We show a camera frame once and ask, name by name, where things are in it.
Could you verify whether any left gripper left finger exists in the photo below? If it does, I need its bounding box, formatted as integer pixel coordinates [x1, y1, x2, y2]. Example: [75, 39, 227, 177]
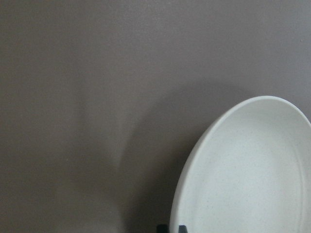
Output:
[156, 221, 168, 233]

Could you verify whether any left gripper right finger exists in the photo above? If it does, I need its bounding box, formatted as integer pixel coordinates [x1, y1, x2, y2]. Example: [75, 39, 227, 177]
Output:
[178, 219, 188, 233]

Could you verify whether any round cream plate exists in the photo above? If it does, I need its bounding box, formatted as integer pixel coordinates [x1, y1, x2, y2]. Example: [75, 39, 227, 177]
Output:
[169, 96, 311, 233]

